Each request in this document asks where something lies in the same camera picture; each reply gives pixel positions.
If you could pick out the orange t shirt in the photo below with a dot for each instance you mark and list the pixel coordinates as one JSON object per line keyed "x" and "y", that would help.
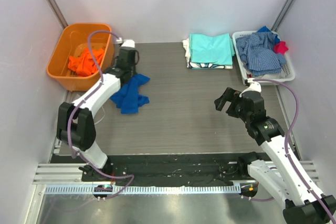
{"x": 83, "y": 65}

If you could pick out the blue t shirt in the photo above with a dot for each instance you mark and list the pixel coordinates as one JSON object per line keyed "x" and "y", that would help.
{"x": 128, "y": 99}

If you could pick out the red cloth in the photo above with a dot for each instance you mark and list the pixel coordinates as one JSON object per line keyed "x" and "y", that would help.
{"x": 281, "y": 48}

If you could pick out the folded white printed t shirt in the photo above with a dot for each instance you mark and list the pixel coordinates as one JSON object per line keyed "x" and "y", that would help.
{"x": 193, "y": 65}

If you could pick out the orange plastic tub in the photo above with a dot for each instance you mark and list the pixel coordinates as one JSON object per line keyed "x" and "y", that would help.
{"x": 73, "y": 40}

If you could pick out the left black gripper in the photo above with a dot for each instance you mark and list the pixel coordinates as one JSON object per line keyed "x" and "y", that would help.
{"x": 125, "y": 57}

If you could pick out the slotted white cable duct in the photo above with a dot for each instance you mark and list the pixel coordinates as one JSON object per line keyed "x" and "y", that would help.
{"x": 138, "y": 190}

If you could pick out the folded teal t shirt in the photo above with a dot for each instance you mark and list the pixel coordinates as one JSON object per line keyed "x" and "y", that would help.
{"x": 217, "y": 50}

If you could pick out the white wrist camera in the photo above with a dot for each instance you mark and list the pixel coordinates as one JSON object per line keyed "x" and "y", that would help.
{"x": 125, "y": 42}
{"x": 252, "y": 86}

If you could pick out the white plastic laundry basket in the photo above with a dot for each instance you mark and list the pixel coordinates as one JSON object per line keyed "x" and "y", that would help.
{"x": 287, "y": 73}

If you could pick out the blue checkered shirt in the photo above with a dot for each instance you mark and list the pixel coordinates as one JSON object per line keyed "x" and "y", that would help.
{"x": 256, "y": 51}

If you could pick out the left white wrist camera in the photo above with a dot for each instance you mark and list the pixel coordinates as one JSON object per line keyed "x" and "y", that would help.
{"x": 125, "y": 42}

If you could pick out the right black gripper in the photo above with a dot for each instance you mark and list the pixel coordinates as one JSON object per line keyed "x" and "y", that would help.
{"x": 233, "y": 104}

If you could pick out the blue cloth in basket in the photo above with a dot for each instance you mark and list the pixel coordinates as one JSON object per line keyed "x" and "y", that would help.
{"x": 266, "y": 29}

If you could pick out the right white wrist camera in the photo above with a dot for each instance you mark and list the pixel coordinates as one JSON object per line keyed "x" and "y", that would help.
{"x": 252, "y": 86}

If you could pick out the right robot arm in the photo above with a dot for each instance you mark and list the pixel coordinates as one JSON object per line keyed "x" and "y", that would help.
{"x": 302, "y": 201}

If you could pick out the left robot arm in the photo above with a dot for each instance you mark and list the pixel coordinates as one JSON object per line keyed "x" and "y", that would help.
{"x": 75, "y": 123}

